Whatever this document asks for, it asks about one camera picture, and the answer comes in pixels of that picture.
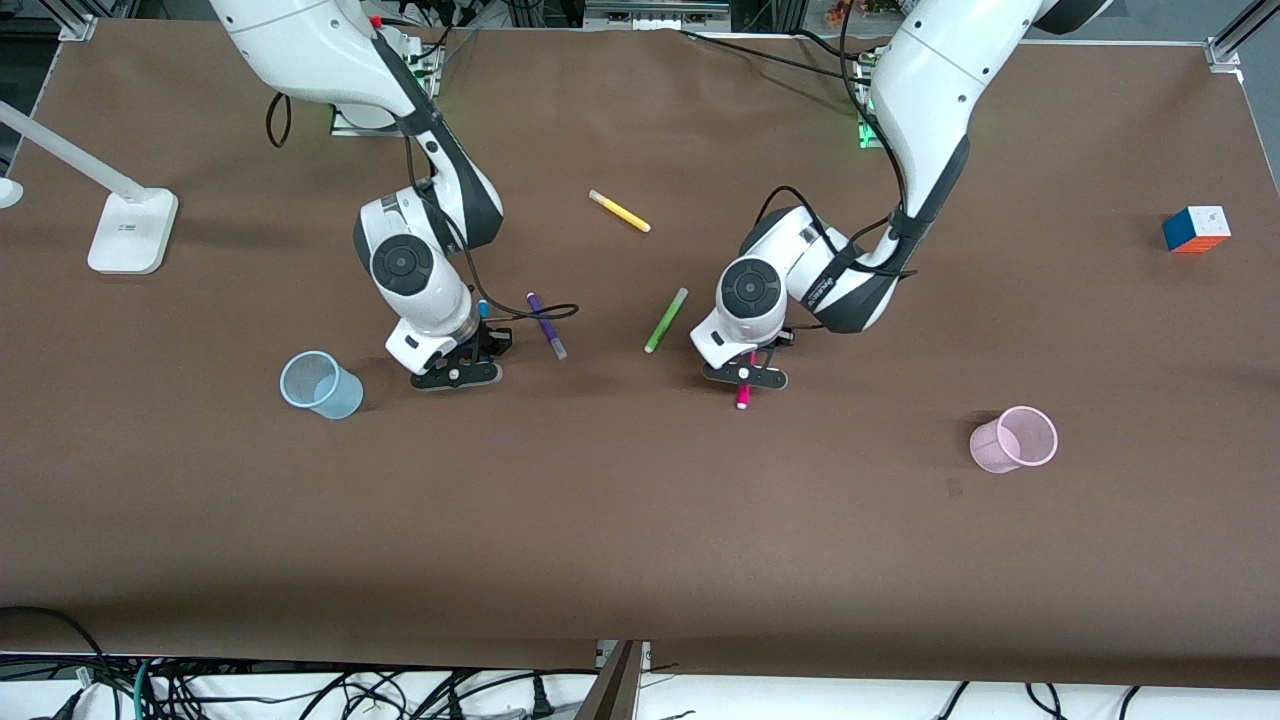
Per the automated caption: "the purple marker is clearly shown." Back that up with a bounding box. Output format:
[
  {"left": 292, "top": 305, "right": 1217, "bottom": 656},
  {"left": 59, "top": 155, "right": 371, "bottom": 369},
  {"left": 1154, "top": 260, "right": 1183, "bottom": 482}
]
[{"left": 526, "top": 292, "right": 569, "bottom": 361}]

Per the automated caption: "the green marker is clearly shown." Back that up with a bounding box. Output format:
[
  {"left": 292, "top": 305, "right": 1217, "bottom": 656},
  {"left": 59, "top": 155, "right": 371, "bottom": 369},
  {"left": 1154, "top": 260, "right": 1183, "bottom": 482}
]
[{"left": 643, "top": 287, "right": 690, "bottom": 355}]

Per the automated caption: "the translucent blue plastic cup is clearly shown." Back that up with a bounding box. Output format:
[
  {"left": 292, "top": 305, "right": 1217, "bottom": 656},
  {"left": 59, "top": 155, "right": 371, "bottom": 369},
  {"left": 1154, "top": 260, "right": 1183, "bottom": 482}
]
[{"left": 279, "top": 350, "right": 365, "bottom": 421}]

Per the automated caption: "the yellow marker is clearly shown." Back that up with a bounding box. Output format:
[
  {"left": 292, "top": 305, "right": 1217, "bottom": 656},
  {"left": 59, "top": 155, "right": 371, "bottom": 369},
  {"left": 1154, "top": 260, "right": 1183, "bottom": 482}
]
[{"left": 589, "top": 190, "right": 652, "bottom": 234}]

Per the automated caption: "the brown table cover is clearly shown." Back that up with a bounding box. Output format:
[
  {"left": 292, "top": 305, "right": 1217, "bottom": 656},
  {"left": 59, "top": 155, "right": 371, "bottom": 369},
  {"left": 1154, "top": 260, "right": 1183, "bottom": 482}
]
[{"left": 0, "top": 20, "right": 1280, "bottom": 691}]

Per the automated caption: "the translucent pink plastic cup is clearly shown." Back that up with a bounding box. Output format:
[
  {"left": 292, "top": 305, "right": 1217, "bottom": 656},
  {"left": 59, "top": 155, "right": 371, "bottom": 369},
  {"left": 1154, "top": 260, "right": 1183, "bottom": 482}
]
[{"left": 969, "top": 405, "right": 1059, "bottom": 475}]

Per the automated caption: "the white desk lamp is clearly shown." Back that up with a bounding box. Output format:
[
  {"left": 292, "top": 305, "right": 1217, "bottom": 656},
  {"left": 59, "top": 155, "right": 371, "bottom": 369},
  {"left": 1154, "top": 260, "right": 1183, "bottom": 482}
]
[{"left": 0, "top": 98, "right": 180, "bottom": 276}]

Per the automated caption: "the colourful puzzle cube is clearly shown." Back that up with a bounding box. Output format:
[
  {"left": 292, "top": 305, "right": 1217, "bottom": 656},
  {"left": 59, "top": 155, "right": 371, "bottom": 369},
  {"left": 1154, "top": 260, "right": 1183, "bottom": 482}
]
[{"left": 1162, "top": 205, "right": 1232, "bottom": 254}]

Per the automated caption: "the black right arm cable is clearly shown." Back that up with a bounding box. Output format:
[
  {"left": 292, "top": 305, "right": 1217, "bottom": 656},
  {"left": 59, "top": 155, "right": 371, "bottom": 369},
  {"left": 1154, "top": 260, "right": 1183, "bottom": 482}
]
[{"left": 403, "top": 130, "right": 580, "bottom": 323}]

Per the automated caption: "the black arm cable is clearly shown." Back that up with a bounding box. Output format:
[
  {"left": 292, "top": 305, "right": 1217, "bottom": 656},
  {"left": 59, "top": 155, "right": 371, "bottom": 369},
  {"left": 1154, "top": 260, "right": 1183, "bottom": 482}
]
[
  {"left": 755, "top": 0, "right": 916, "bottom": 276},
  {"left": 403, "top": 130, "right": 580, "bottom": 323}
]

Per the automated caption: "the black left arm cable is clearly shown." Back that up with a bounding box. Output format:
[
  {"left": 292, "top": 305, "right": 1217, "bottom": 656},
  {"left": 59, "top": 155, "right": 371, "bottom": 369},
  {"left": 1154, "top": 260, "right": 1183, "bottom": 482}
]
[{"left": 755, "top": 0, "right": 916, "bottom": 276}]

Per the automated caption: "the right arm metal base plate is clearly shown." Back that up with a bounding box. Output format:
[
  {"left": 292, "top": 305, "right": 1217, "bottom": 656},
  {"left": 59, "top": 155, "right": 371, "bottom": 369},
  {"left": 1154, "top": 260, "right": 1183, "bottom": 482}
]
[{"left": 330, "top": 35, "right": 443, "bottom": 138}]

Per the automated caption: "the black cable on table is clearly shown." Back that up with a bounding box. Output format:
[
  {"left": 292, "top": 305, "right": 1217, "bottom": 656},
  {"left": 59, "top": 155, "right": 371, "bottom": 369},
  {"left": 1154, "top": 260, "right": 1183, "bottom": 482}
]
[{"left": 678, "top": 28, "right": 876, "bottom": 79}]

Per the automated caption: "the metal frame rail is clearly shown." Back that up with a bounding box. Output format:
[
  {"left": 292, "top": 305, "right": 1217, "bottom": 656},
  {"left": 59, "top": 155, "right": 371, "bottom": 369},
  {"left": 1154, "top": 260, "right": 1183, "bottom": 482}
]
[{"left": 583, "top": 0, "right": 731, "bottom": 29}]

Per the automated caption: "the aluminium frame post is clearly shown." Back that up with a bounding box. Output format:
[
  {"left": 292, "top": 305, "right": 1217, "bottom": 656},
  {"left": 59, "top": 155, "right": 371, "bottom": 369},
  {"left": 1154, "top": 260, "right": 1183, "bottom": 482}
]
[{"left": 575, "top": 640, "right": 651, "bottom": 720}]

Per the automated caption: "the black curved floor cable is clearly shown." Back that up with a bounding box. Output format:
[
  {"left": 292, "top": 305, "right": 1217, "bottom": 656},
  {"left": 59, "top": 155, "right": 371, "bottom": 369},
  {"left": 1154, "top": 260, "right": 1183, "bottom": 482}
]
[{"left": 0, "top": 605, "right": 109, "bottom": 720}]

